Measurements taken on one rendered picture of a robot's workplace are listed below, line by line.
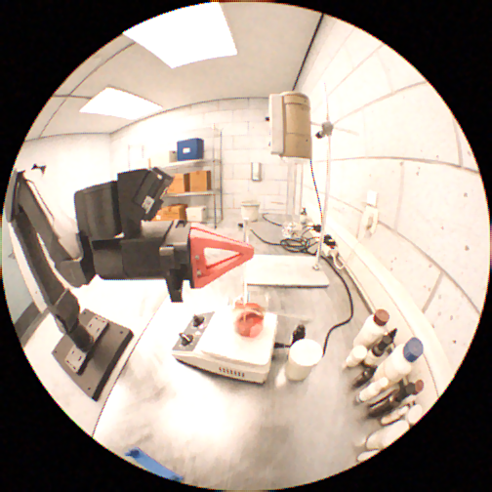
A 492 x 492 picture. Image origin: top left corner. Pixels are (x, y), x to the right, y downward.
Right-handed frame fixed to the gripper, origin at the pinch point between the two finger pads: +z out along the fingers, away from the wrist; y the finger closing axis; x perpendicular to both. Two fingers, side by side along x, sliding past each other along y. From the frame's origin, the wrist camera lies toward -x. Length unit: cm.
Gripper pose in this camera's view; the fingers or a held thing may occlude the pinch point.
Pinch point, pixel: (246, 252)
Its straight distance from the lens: 21.8
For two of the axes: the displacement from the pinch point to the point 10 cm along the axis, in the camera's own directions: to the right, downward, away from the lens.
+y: -2.2, -4.0, 8.9
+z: 9.7, -0.5, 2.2
